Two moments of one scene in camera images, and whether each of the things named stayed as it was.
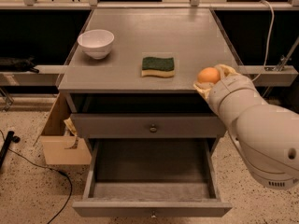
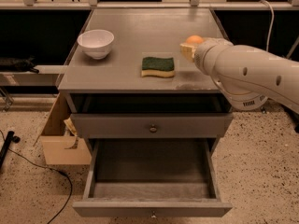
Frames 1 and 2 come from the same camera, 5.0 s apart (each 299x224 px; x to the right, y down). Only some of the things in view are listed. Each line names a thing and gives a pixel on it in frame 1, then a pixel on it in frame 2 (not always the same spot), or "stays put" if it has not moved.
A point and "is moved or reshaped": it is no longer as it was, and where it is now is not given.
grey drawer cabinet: (132, 74) stays put
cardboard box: (60, 147) stays put
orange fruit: (208, 75) is moved or reshaped
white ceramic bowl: (95, 43) stays put
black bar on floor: (6, 146) stays put
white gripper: (229, 90) → (199, 54)
